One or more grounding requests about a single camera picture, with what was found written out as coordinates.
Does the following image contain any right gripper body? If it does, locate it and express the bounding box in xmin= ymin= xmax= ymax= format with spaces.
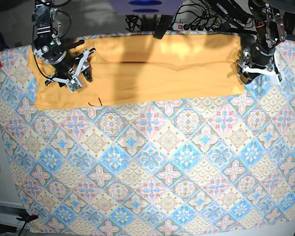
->
xmin=45 ymin=48 xmax=95 ymax=86

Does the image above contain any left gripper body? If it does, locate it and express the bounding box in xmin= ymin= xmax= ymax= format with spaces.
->
xmin=237 ymin=44 xmax=279 ymax=78

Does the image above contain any yellow T-shirt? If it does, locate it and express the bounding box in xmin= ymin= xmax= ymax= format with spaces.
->
xmin=27 ymin=34 xmax=244 ymax=111

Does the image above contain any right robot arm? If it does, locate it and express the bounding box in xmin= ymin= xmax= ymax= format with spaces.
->
xmin=31 ymin=0 xmax=95 ymax=92

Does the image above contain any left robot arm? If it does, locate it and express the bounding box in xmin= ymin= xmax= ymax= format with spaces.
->
xmin=237 ymin=0 xmax=287 ymax=85

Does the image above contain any white power strip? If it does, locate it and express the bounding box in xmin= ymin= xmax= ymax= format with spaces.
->
xmin=172 ymin=23 xmax=190 ymax=31

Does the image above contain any patterned blue pink tablecloth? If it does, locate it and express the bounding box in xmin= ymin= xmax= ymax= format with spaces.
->
xmin=0 ymin=41 xmax=295 ymax=236

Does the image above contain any red black clamp lower left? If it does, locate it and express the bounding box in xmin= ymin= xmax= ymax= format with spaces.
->
xmin=16 ymin=214 xmax=38 ymax=223

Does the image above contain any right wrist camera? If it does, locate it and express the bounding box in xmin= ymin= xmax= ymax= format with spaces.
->
xmin=66 ymin=77 xmax=83 ymax=93

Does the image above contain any black cable bundle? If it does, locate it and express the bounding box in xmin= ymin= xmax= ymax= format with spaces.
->
xmin=124 ymin=15 xmax=143 ymax=32

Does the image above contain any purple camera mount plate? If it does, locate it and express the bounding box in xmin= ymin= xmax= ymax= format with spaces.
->
xmin=108 ymin=0 xmax=182 ymax=15

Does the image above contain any black camera post clamp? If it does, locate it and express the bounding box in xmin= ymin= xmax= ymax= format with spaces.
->
xmin=153 ymin=15 xmax=173 ymax=39

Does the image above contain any white rail bracket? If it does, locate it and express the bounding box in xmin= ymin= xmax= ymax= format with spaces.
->
xmin=0 ymin=201 xmax=27 ymax=228

